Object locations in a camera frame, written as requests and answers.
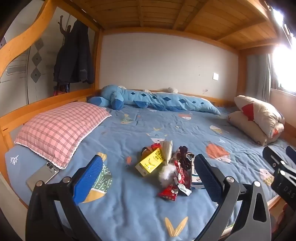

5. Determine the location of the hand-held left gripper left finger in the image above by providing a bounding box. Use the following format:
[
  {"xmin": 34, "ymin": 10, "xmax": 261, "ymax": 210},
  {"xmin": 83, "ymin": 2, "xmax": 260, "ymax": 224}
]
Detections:
[{"xmin": 25, "ymin": 155, "xmax": 103, "ymax": 241}]

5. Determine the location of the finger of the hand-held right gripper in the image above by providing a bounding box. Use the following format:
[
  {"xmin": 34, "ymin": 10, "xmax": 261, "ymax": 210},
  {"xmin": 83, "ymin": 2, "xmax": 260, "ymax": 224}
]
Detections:
[
  {"xmin": 286, "ymin": 146, "xmax": 296, "ymax": 163},
  {"xmin": 263, "ymin": 146, "xmax": 289, "ymax": 169}
]

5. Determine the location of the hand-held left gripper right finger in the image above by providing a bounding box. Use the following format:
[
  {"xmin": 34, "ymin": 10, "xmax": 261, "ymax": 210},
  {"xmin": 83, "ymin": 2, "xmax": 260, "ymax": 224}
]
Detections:
[{"xmin": 194, "ymin": 154, "xmax": 271, "ymax": 241}]

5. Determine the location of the dark maroon cloth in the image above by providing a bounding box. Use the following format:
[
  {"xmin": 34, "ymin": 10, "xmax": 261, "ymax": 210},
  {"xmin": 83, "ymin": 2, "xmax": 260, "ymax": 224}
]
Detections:
[{"xmin": 177, "ymin": 146, "xmax": 193, "ymax": 167}]

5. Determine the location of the yellow banana milk carton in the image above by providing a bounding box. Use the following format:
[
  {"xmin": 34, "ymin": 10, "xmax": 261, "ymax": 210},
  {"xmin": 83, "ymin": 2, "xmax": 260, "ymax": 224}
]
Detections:
[{"xmin": 135, "ymin": 148, "xmax": 165, "ymax": 177}]

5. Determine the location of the long red snack wrapper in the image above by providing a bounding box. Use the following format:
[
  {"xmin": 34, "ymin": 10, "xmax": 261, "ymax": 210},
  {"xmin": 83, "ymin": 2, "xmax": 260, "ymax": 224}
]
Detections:
[{"xmin": 173, "ymin": 160, "xmax": 192, "ymax": 190}]

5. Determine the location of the small red snack wrapper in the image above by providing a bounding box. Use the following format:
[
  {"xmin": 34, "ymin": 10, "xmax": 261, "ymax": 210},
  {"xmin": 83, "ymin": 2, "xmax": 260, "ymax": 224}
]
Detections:
[{"xmin": 158, "ymin": 184, "xmax": 179, "ymax": 201}]

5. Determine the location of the white fluffy ball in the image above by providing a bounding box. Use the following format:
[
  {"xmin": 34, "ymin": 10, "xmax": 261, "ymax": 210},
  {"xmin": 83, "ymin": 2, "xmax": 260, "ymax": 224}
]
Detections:
[{"xmin": 158, "ymin": 162, "xmax": 176, "ymax": 187}]

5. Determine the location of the silver smartphone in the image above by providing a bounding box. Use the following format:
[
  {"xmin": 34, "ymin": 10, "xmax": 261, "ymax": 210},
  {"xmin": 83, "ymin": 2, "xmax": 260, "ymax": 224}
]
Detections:
[{"xmin": 26, "ymin": 162, "xmax": 59, "ymax": 192}]

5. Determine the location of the folded cream quilt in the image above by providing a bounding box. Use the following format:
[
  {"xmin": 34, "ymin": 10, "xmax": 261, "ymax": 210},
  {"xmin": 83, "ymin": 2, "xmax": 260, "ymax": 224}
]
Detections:
[{"xmin": 228, "ymin": 95, "xmax": 285, "ymax": 146}]

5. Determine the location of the white knit sock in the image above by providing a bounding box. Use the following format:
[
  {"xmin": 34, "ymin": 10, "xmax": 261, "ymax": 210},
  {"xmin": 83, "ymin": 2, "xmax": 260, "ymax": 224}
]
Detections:
[{"xmin": 162, "ymin": 140, "xmax": 174, "ymax": 163}]

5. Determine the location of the pink plaid pillow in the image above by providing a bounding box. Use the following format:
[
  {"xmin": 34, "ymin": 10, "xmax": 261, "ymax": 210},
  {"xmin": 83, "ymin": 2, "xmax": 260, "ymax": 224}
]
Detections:
[{"xmin": 14, "ymin": 102, "xmax": 112, "ymax": 169}]

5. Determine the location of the blue fish print bedsheet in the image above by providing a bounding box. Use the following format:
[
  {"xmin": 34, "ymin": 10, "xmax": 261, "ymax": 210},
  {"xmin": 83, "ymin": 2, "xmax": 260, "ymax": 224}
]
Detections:
[{"xmin": 5, "ymin": 102, "xmax": 296, "ymax": 241}]

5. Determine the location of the grey curtain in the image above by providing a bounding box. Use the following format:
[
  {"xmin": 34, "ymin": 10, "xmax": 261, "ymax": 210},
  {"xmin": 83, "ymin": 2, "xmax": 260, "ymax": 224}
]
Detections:
[{"xmin": 246, "ymin": 54, "xmax": 278, "ymax": 102}]

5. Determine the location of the bright window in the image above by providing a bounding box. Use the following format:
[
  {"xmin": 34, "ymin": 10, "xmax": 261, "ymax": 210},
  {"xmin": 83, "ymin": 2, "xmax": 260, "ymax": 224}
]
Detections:
[{"xmin": 270, "ymin": 44, "xmax": 296, "ymax": 93}]

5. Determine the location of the long blue plush toy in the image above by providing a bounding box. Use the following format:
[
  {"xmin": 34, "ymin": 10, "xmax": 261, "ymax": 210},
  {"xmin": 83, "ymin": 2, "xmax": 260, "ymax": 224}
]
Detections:
[{"xmin": 87, "ymin": 85, "xmax": 221, "ymax": 115}]

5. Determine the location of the dark jacket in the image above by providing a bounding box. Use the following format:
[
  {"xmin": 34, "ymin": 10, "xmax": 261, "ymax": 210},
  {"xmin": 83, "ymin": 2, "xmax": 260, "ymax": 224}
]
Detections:
[{"xmin": 53, "ymin": 20, "xmax": 95, "ymax": 84}]

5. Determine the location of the white diamond pattern wardrobe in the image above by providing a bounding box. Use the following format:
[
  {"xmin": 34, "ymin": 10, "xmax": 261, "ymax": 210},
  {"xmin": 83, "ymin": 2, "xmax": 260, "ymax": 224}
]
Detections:
[{"xmin": 0, "ymin": 7, "xmax": 97, "ymax": 107}]

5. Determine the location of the brown coat rack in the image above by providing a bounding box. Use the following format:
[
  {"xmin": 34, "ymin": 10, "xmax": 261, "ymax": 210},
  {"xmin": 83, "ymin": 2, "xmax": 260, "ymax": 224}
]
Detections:
[{"xmin": 57, "ymin": 16, "xmax": 72, "ymax": 32}]

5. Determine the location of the red strap bag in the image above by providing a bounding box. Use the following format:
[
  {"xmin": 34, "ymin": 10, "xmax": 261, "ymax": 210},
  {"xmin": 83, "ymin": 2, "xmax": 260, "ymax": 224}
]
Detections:
[{"xmin": 53, "ymin": 83, "xmax": 70, "ymax": 96}]

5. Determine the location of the wooden bunk bed frame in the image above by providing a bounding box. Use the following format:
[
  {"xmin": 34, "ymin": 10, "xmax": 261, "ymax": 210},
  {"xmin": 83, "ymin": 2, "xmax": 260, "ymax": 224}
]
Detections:
[{"xmin": 0, "ymin": 0, "xmax": 296, "ymax": 241}]

